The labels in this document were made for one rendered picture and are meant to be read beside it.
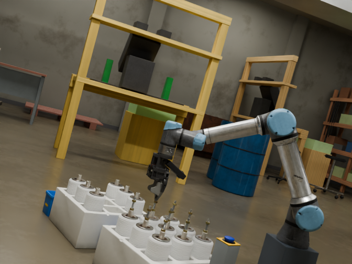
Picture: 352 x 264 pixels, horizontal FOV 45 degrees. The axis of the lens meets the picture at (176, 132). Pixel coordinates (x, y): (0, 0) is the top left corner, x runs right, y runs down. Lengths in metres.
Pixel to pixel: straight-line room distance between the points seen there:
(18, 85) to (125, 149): 1.97
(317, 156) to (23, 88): 5.34
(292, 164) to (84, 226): 0.99
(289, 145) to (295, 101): 8.32
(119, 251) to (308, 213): 0.80
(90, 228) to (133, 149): 3.05
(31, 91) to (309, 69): 6.49
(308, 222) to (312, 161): 6.47
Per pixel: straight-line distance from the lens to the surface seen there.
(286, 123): 1.82
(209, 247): 1.85
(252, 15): 9.67
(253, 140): 4.81
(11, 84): 6.24
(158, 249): 1.68
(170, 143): 1.85
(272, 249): 2.07
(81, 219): 2.07
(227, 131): 1.96
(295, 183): 1.87
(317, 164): 8.42
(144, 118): 5.05
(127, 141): 5.04
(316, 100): 10.47
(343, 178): 9.50
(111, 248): 1.86
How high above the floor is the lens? 0.76
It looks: 3 degrees down
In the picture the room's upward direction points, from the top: 15 degrees clockwise
